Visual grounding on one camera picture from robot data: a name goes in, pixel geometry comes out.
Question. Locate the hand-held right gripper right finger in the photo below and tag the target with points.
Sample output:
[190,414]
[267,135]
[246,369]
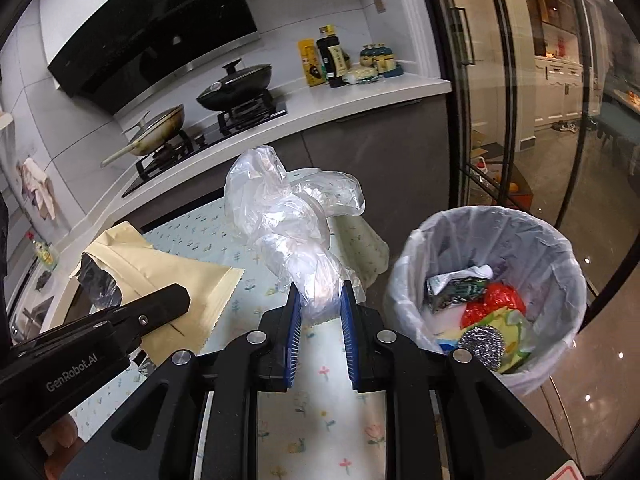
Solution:
[350,340]

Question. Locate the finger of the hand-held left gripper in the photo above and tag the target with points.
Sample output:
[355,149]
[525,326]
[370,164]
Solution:
[165,305]

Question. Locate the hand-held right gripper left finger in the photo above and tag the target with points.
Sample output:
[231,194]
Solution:
[295,340]

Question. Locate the beige foil-lined pouch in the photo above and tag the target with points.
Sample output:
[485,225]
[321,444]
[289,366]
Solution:
[175,270]

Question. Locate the clear plastic bag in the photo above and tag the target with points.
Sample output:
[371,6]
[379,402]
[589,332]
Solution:
[285,230]

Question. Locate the steel wool scrubber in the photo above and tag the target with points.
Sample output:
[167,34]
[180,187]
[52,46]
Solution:
[482,342]

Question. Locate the red plastic bag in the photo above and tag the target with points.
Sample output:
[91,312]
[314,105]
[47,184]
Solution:
[495,302]

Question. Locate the green and yellow wrapper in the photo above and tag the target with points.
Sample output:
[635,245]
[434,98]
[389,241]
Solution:
[517,330]

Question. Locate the trash bin with white liner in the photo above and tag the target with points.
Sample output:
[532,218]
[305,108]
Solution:
[550,270]

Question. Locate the person's left hand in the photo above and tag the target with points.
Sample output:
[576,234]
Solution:
[60,435]

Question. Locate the floral tablecloth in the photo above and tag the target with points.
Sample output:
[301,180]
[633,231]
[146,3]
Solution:
[320,435]

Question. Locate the dark green foil wrapper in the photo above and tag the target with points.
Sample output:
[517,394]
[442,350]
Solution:
[450,292]

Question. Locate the small green-label bottle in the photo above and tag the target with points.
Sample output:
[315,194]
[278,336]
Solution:
[44,255]

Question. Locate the hanging beige rag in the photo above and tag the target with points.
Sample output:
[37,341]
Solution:
[37,185]

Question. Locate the black gas stove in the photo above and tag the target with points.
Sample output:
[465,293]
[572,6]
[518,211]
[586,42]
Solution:
[250,115]

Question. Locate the black lidded pan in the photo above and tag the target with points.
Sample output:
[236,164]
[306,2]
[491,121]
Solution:
[235,87]

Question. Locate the cardboard box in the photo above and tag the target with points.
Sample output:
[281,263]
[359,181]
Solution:
[500,160]

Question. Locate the black framed glass door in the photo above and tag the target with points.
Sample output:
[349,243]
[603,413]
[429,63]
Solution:
[480,110]

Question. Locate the black range hood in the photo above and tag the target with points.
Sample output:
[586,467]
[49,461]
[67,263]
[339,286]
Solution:
[150,35]

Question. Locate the yellow seasoning box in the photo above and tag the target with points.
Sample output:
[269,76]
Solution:
[311,65]

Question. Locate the blue and yellow condiment jar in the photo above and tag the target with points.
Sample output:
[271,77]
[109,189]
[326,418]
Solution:
[367,56]
[385,60]

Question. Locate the dark soy sauce bottle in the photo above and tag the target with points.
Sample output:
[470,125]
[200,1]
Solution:
[332,57]

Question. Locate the white cabinet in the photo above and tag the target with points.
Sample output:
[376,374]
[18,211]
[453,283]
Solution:
[560,85]

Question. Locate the beige wall socket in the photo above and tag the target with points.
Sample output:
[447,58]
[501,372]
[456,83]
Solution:
[380,2]

